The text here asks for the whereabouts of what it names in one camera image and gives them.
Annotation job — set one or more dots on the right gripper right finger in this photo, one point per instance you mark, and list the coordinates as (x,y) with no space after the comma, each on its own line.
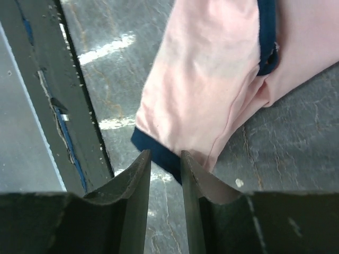
(221,219)

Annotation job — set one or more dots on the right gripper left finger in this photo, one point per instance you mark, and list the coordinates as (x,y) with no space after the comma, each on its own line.
(111,219)

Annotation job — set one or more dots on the pink underwear navy trim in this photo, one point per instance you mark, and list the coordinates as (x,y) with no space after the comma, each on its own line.
(219,62)

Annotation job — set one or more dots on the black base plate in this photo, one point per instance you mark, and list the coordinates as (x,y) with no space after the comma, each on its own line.
(43,49)

